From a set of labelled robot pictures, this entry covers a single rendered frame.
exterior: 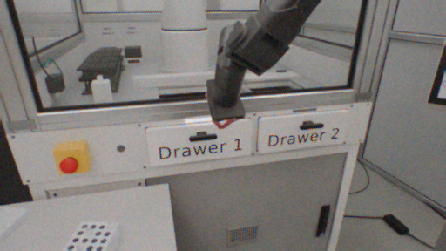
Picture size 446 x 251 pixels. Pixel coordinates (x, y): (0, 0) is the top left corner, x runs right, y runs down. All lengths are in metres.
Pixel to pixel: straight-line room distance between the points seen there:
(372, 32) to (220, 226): 0.76
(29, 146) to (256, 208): 0.70
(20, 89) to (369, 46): 0.91
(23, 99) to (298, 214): 0.91
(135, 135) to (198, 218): 0.36
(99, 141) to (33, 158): 0.17
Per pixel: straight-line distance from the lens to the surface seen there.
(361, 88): 0.97
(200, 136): 0.75
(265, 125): 0.82
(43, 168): 0.87
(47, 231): 0.79
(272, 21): 0.46
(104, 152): 0.82
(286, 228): 1.14
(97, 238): 0.67
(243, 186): 0.95
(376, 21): 0.94
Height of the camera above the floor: 1.24
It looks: 25 degrees down
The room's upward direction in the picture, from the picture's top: straight up
